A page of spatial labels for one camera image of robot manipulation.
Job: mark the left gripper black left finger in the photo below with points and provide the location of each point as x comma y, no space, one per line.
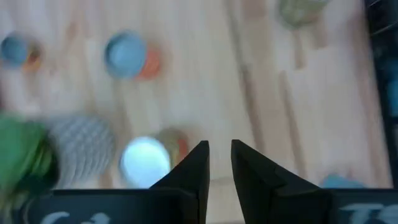
186,199

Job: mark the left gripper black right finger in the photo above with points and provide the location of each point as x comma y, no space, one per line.
267,199

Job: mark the orange green beans can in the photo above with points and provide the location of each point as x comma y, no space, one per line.
144,161

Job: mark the short red can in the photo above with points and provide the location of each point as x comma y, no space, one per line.
124,54

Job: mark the short green leaf-print can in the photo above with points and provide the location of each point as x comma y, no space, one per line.
14,49

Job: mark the white triangle-patterned plant pot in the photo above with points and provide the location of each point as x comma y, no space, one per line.
84,149

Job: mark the green succulent plant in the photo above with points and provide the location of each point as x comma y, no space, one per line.
18,149

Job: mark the black metal table frame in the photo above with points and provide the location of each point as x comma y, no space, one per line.
382,37

